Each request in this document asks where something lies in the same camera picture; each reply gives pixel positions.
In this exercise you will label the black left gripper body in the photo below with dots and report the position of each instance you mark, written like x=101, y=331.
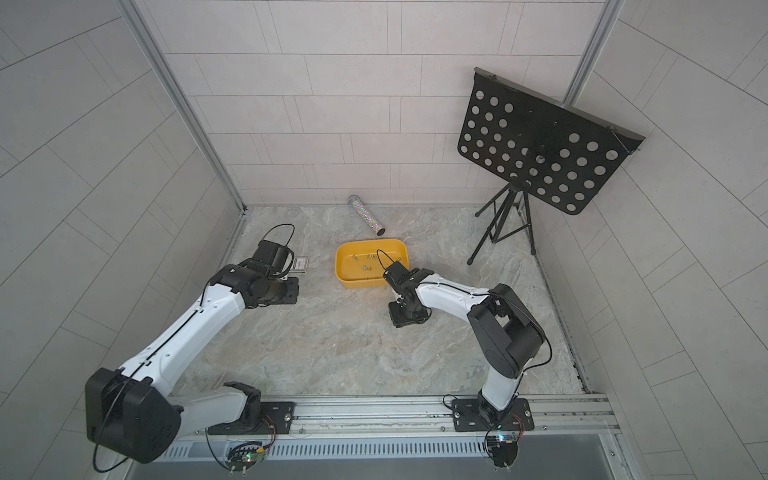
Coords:
x=282, y=291

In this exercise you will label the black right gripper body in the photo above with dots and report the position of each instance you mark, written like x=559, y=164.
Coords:
x=403, y=313

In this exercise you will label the yellow plastic storage box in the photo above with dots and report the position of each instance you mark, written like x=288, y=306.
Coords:
x=378, y=254

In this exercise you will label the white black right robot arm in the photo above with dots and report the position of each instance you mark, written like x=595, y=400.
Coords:
x=508, y=335

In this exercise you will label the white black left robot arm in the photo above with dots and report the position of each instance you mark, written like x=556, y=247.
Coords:
x=131, y=410

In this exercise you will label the playing card box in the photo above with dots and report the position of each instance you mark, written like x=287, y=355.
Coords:
x=300, y=265

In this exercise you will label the rhinestone silver microphone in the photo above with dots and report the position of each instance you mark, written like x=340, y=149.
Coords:
x=357, y=205

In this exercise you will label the right green circuit board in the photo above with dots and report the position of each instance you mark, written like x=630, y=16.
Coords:
x=501, y=449

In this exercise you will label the green circuit board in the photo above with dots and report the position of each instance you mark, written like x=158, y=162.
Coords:
x=243, y=457
x=501, y=449

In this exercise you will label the left green circuit board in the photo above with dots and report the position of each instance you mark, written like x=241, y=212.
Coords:
x=243, y=457

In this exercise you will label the black perforated music stand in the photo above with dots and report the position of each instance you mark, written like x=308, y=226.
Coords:
x=541, y=150

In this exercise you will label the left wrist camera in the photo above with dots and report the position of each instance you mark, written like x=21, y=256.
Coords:
x=273, y=260

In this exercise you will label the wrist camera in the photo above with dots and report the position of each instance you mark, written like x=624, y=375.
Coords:
x=273, y=260
x=397, y=275

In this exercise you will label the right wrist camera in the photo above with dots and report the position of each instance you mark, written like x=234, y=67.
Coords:
x=397, y=275

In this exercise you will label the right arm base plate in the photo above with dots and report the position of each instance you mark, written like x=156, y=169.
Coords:
x=478, y=415

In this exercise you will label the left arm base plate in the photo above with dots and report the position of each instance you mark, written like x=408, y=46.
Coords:
x=264, y=419

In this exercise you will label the aluminium rail frame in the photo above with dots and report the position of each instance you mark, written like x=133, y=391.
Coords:
x=413, y=437

